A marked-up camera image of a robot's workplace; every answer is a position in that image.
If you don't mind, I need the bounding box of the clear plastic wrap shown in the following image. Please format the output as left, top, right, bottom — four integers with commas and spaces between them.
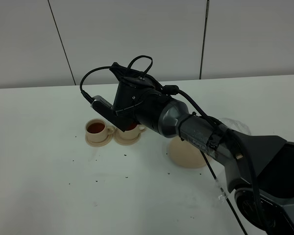
215, 117, 251, 203

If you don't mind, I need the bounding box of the beige teapot saucer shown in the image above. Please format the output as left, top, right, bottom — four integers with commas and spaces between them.
168, 137, 207, 169

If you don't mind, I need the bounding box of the black camera cable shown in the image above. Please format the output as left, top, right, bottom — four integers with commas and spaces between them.
79, 55, 277, 235

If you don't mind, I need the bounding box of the beige right teacup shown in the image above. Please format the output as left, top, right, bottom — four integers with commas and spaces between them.
116, 124, 147, 141

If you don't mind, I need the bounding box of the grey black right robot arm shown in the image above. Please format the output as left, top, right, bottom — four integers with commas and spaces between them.
110, 63, 294, 235

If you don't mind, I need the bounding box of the thin black cable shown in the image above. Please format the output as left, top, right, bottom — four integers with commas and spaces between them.
200, 151, 248, 235

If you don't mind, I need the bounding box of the beige teacup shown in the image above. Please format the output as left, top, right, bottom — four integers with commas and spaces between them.
85, 119, 115, 142
116, 124, 147, 141

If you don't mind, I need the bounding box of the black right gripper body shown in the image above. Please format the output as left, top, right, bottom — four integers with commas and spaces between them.
113, 77, 172, 133

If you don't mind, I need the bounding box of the beige left cup saucer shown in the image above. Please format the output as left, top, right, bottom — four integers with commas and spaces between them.
85, 135, 113, 147

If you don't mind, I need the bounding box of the beige left teacup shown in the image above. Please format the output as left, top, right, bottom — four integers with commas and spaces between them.
85, 119, 115, 142

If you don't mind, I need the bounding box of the beige right cup saucer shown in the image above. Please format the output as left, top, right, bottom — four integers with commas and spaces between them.
113, 129, 141, 146

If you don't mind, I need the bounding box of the beige cup saucer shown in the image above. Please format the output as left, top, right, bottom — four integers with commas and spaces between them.
113, 129, 141, 146
85, 135, 113, 147

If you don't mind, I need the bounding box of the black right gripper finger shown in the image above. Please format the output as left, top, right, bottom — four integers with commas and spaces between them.
109, 62, 147, 80

